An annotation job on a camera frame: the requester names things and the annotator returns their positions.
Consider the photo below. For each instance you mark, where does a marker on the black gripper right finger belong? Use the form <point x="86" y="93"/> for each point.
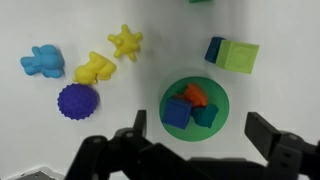
<point x="286" y="153"/>

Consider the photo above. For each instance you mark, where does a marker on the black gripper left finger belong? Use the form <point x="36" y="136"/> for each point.
<point x="110" y="156"/>

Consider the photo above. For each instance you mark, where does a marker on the blue cube block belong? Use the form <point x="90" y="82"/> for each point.
<point x="176" y="113"/>

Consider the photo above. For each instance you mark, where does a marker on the green bowl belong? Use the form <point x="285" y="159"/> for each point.
<point x="218" y="100"/>

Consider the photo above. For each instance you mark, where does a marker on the light green cube block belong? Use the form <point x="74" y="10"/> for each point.
<point x="238" y="57"/>

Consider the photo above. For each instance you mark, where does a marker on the dark navy block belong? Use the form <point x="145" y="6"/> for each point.
<point x="212" y="49"/>

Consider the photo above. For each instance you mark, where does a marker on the purple bumpy ball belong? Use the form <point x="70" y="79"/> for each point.
<point x="77" y="101"/>

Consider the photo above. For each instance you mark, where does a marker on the yellow animal toy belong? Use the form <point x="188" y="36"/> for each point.
<point x="95" y="69"/>

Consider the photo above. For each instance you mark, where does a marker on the teal rubber toy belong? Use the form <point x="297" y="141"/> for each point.
<point x="205" y="115"/>

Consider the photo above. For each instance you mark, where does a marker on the orange rubber toy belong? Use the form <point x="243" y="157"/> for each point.
<point x="196" y="94"/>

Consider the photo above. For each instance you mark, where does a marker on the light blue figure toy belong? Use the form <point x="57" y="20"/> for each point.
<point x="45" y="61"/>

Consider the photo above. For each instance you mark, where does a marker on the yellow spiky star toy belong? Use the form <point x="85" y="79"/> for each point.
<point x="126" y="42"/>

